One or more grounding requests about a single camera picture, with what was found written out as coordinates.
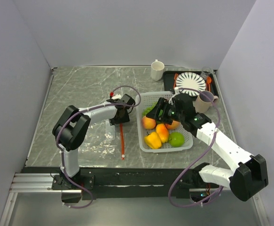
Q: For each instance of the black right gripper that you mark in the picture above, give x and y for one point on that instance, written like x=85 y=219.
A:
x=154 y=113

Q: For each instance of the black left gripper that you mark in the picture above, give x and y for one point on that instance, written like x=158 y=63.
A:
x=125 y=119

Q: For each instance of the clear zip bag orange zipper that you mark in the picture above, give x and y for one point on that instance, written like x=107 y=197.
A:
x=103 y=140

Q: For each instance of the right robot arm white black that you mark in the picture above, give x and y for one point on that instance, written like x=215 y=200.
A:
x=247 y=174

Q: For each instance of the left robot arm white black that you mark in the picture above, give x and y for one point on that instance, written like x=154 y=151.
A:
x=71 y=129

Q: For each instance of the peach left in basket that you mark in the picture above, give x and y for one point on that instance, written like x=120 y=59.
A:
x=148 y=123

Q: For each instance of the peach in basket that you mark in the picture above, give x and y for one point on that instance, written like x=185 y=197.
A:
x=148 y=123
x=173 y=125

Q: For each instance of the white plastic perforated basket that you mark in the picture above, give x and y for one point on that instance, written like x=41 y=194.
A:
x=146 y=100

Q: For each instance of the orange yellow mango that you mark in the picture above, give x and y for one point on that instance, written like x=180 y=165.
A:
x=163 y=132

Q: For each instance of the peach right in basket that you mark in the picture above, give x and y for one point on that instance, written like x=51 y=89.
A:
x=173 y=125

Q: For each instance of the yellow bell pepper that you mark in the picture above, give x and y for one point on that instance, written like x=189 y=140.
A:
x=153 y=140

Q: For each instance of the green apple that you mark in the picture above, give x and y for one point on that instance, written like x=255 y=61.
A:
x=176 y=139

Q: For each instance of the black rectangular tray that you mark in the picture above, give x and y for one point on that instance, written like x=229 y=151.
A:
x=168 y=80

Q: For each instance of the orange plastic fork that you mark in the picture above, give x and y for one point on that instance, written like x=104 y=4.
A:
x=175 y=79

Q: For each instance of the white ceramic mug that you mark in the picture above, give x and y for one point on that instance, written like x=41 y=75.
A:
x=157 y=69

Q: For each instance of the beige mug purple inside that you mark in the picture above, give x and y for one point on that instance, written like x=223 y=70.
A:
x=203 y=101

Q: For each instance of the black white striped plate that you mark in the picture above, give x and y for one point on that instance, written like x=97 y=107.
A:
x=187 y=82

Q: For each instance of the orange plastic spoon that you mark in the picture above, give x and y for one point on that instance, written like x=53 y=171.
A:
x=208 y=82

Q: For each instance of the clear glass cup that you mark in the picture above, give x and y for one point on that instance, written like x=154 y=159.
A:
x=205 y=72

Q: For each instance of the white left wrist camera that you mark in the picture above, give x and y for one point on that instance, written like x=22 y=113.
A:
x=114 y=96

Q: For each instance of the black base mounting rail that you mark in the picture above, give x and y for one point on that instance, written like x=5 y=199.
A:
x=110 y=182

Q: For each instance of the aluminium extrusion frame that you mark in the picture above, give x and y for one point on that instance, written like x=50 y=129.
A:
x=32 y=202

